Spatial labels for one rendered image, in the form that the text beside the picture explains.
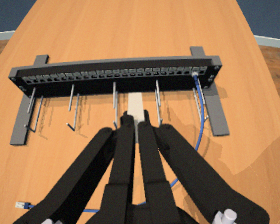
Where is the blue patch cord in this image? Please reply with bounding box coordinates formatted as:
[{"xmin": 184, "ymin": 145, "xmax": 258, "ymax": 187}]
[{"xmin": 28, "ymin": 81, "xmax": 204, "ymax": 213}]

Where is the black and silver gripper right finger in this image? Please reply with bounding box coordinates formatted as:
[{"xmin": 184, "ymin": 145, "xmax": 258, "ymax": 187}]
[{"xmin": 135, "ymin": 93, "xmax": 270, "ymax": 224}]

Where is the dark grey patch panel rack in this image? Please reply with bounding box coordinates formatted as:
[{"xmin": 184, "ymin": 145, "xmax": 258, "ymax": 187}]
[{"xmin": 8, "ymin": 46, "xmax": 230, "ymax": 146}]

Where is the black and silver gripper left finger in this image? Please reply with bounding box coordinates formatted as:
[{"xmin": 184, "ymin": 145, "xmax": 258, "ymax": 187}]
[{"xmin": 13, "ymin": 93, "xmax": 137, "ymax": 224}]

